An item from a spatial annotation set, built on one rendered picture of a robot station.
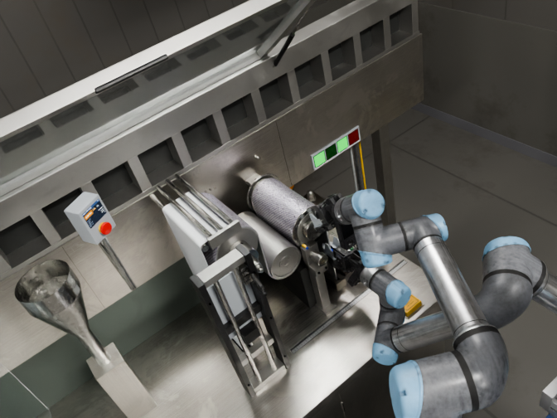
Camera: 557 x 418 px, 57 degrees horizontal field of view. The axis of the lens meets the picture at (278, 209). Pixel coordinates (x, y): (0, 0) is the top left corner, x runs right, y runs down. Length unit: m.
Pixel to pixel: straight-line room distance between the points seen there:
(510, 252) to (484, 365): 0.44
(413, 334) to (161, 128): 0.94
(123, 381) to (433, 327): 0.91
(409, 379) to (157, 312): 1.11
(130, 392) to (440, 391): 0.98
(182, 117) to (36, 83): 1.96
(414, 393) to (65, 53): 2.92
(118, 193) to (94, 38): 1.94
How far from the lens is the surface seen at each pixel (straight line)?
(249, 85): 1.69
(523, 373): 2.76
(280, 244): 1.60
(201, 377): 1.80
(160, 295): 1.88
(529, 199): 3.57
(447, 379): 1.05
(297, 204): 1.60
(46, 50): 3.44
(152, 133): 1.57
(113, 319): 1.85
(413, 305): 1.78
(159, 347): 1.93
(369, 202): 1.25
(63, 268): 1.45
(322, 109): 1.92
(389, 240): 1.28
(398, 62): 2.15
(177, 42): 1.09
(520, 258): 1.43
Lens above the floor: 2.34
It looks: 40 degrees down
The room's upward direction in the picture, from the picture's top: 16 degrees counter-clockwise
